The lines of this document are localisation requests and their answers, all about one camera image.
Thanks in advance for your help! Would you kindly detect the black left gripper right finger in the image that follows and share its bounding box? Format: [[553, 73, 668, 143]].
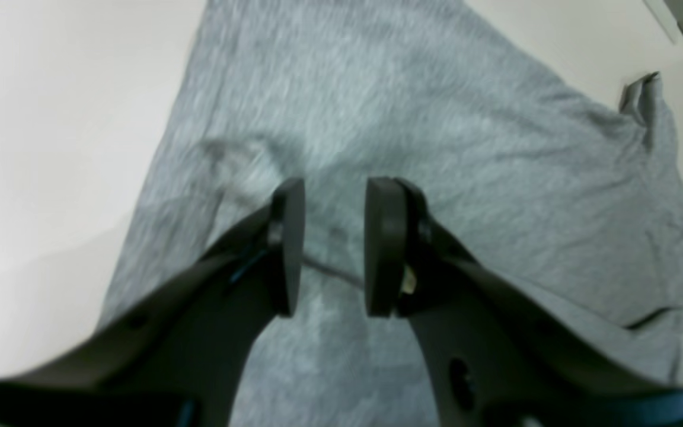
[[364, 177, 683, 426]]

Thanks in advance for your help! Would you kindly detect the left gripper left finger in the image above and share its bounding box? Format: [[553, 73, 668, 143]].
[[0, 178, 305, 426]]

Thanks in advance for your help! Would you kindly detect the grey T-shirt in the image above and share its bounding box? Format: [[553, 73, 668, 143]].
[[95, 0, 683, 427]]

